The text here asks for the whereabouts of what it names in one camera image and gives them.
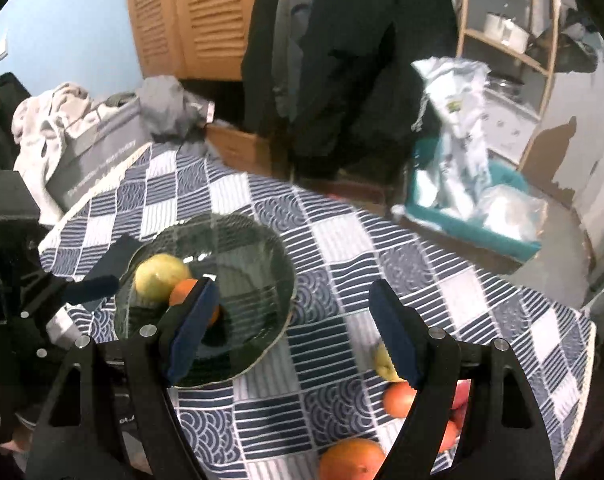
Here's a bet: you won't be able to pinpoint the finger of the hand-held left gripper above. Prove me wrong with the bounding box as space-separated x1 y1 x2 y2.
19 272 122 321

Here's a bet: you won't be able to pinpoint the dark clothes on shelf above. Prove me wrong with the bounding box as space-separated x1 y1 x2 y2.
527 7 603 73

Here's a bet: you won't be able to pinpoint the white printed plastic bag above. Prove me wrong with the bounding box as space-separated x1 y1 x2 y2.
411 56 493 221

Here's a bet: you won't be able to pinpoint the grey hanging jacket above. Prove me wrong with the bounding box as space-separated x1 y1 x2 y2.
272 0 325 113

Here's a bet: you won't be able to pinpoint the grey fabric storage box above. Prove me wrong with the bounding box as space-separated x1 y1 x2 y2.
44 97 155 216

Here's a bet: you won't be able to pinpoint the black hanging coat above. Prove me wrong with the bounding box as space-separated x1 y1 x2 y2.
239 0 460 181

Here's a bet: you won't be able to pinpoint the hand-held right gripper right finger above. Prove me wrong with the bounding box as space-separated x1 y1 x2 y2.
369 279 558 480

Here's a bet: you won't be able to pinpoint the black bag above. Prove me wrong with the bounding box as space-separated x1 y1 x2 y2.
0 74 33 171

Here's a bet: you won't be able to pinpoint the small orange-red tomato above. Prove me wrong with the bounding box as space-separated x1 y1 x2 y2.
436 419 460 453

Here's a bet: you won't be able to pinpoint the teal plastic basket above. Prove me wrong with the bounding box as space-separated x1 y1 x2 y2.
392 137 543 263

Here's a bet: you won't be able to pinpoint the large orange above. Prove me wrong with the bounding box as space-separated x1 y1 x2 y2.
318 438 387 480

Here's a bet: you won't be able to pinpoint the pink-red apple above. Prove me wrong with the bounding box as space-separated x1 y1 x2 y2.
449 380 473 411

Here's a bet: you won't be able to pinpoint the yellow-green pear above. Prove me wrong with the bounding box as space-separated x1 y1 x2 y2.
134 254 193 305
373 342 405 382

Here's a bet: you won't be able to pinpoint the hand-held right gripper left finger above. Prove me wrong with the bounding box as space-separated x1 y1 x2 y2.
26 276 220 480

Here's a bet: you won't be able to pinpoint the white crumpled clothes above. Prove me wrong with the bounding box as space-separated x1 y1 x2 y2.
11 81 105 226

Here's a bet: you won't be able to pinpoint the clear plastic bag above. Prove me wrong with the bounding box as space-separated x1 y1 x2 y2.
474 185 550 243

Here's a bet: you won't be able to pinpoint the wooden louvered cabinet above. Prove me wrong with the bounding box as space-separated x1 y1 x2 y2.
123 0 263 83

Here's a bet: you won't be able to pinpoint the white drawer cabinet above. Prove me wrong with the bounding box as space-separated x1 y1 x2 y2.
482 77 543 166

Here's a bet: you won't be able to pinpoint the small orange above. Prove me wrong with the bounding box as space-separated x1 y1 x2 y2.
169 279 221 328

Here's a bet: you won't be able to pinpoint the wooden shelf rack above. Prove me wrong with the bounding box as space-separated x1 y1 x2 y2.
454 0 565 171

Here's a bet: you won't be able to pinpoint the grey crumpled garment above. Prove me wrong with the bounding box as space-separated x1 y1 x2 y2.
136 76 215 143

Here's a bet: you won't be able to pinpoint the blue white checkered tablecloth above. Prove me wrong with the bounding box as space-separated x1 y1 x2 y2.
38 140 597 480

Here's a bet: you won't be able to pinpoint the dark glass bowl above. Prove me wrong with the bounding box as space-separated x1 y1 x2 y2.
113 212 297 388

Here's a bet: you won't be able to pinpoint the white pot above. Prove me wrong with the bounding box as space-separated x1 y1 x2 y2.
483 11 533 53

